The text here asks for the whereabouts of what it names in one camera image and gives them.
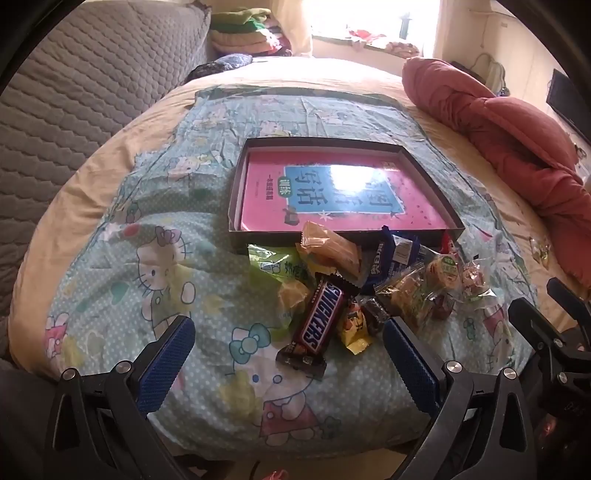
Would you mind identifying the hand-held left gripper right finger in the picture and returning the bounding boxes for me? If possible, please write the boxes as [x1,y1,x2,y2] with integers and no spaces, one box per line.
[382,315,541,480]

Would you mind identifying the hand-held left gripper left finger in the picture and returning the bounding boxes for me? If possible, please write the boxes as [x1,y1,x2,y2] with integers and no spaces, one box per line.
[44,315,197,480]

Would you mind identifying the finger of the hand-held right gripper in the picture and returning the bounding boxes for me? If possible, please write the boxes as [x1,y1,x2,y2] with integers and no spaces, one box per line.
[508,298,591,393]
[547,277,591,324]

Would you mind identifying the purple candy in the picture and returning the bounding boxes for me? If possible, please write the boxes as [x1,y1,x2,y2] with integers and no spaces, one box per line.
[433,295,456,320]

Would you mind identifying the gold yellow snack packet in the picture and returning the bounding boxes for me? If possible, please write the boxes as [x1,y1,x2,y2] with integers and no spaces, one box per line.
[336,300,373,354]

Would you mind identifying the small clear candy packet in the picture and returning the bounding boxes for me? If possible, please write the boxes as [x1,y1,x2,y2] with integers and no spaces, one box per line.
[457,261,496,302]

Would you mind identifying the large clear pastry packet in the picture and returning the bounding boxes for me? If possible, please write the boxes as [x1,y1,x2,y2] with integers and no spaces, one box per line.
[376,256,462,329]

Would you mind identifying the brown chocolate bar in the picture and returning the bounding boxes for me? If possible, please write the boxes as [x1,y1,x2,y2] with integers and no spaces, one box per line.
[276,272,360,381]

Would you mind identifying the dark blue biscuit packet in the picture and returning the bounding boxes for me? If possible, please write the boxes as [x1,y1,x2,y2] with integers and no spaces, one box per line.
[360,226,430,291]

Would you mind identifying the red snack packet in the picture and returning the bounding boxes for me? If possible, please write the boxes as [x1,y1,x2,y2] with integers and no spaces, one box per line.
[438,233,463,257]

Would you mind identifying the green yellow cake packet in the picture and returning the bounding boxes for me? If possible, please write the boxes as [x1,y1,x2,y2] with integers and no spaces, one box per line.
[248,244,320,320]

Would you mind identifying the orange snack packet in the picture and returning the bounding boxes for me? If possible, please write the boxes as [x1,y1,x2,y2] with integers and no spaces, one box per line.
[295,222,363,280]

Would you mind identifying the dark shallow cardboard box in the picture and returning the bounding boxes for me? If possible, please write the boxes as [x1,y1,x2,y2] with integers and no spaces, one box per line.
[227,137,465,256]

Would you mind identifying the dark patterned clothing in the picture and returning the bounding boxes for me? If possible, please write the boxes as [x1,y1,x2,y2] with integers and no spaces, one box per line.
[531,413,591,480]

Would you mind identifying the small clear packet yellow sweets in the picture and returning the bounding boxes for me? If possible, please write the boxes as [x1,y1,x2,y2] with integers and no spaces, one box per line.
[529,235,552,269]

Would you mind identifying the cartoon cat printed blanket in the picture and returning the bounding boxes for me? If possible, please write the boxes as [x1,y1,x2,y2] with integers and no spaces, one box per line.
[46,85,541,448]

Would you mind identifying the pink quilt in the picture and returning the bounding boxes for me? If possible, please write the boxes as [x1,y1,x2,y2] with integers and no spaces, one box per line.
[402,58,591,241]

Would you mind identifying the pink book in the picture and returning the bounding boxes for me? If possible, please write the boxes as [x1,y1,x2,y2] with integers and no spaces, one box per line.
[238,150,451,232]

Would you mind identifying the black television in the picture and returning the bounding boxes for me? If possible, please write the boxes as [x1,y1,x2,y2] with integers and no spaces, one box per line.
[546,69,583,138]

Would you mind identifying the grey quilted headboard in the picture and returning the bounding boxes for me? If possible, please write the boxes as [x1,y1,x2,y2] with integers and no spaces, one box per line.
[0,0,214,264]

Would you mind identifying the clothes on windowsill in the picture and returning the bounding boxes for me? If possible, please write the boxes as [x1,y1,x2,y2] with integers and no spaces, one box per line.
[348,28,422,59]

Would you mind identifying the dark blue cloth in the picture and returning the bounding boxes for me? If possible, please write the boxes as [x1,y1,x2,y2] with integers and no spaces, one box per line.
[191,53,254,80]

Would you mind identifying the window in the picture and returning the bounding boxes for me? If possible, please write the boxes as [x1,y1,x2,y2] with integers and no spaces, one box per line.
[314,0,439,47]

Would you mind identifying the stack of folded clothes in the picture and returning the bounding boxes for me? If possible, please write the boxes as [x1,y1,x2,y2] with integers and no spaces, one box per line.
[210,7,294,58]

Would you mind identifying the cream curtain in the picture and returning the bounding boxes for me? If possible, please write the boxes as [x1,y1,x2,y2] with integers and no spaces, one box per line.
[277,0,315,56]

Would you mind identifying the white wire rack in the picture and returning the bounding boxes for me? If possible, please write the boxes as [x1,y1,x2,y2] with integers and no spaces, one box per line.
[475,52,509,99]

